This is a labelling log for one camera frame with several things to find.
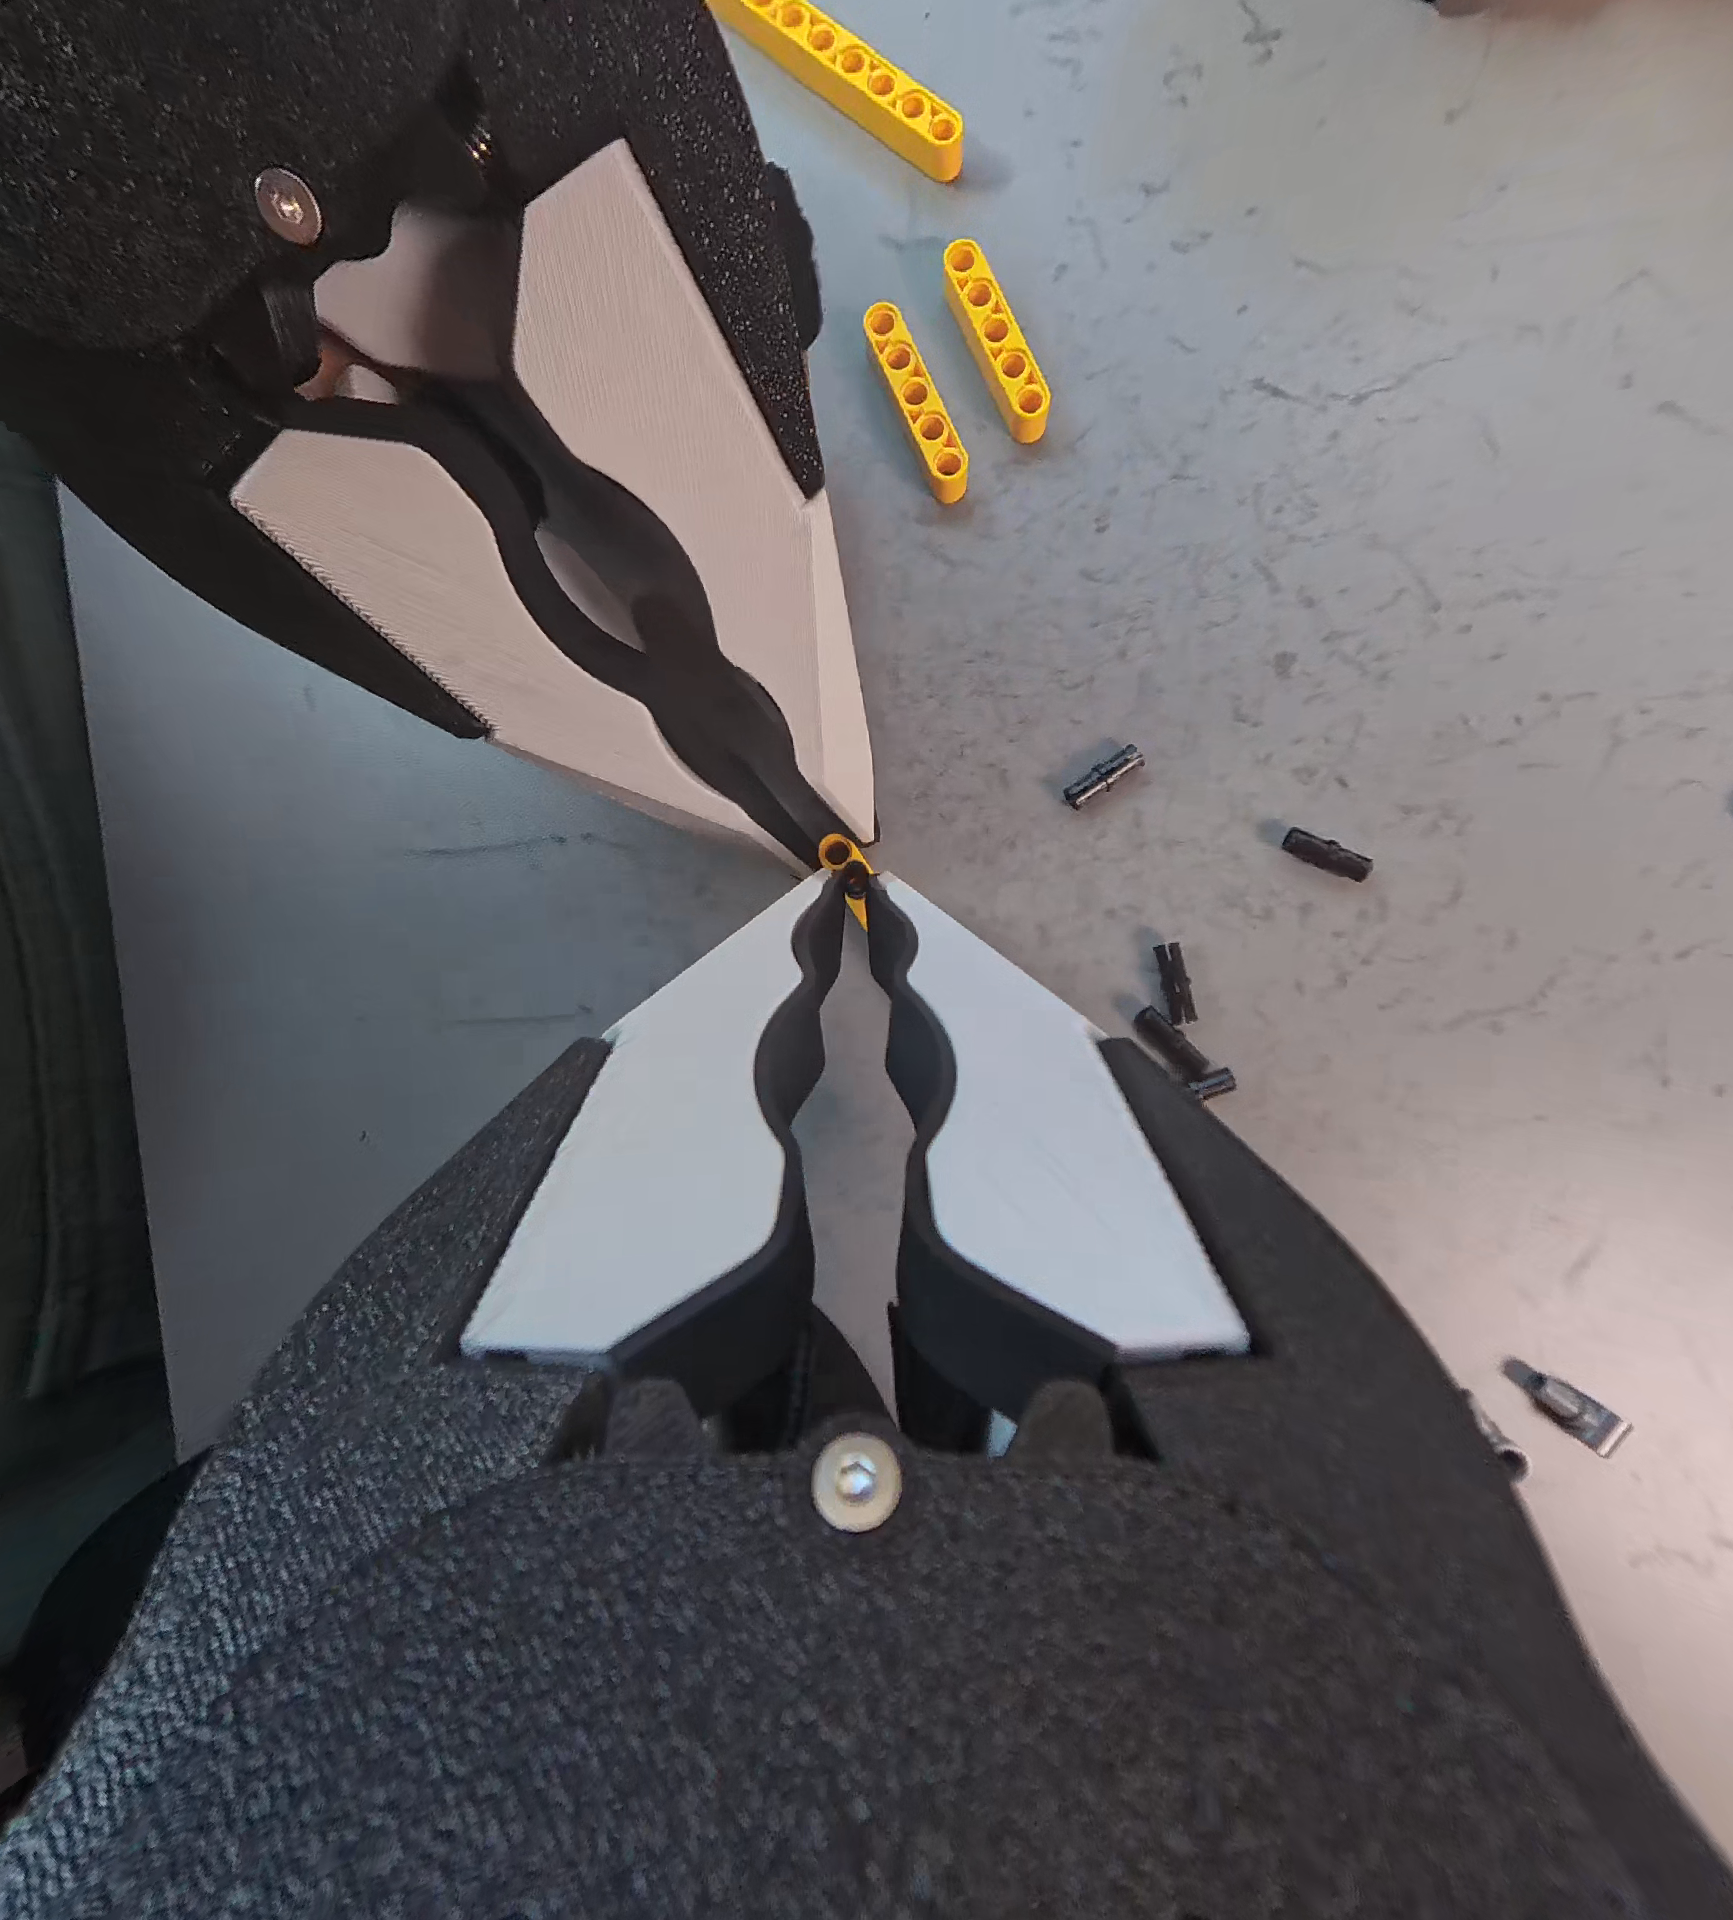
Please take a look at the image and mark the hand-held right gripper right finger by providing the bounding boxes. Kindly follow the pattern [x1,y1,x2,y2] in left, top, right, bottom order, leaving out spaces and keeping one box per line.
[863,875,1253,1455]

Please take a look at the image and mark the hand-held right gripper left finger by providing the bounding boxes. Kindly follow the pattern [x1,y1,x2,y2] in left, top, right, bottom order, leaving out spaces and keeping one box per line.
[459,870,852,1455]

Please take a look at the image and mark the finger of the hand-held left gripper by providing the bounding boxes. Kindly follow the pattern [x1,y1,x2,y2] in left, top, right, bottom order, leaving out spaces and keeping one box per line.
[225,404,829,876]
[503,134,882,847]

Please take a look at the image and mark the black lego pins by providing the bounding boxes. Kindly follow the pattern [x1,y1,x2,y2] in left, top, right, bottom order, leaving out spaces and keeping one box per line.
[1062,740,1376,1107]

